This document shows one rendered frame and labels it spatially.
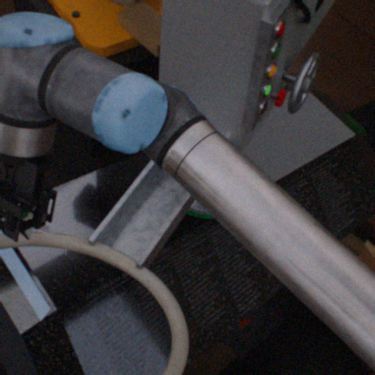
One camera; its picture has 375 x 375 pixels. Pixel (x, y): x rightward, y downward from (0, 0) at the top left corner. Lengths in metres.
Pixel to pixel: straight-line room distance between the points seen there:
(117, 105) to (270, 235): 0.24
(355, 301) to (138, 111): 0.33
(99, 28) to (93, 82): 1.61
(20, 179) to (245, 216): 0.29
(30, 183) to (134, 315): 0.92
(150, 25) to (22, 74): 1.52
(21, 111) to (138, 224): 0.70
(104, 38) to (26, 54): 1.54
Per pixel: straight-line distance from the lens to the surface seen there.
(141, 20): 2.41
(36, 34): 0.88
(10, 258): 1.88
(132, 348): 1.86
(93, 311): 1.80
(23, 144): 0.94
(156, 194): 1.63
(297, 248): 0.89
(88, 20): 2.49
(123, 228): 1.57
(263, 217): 0.90
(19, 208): 0.97
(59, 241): 1.51
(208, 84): 1.55
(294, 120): 2.18
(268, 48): 1.41
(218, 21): 1.44
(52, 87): 0.86
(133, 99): 0.82
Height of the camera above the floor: 2.34
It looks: 50 degrees down
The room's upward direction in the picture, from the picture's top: 6 degrees clockwise
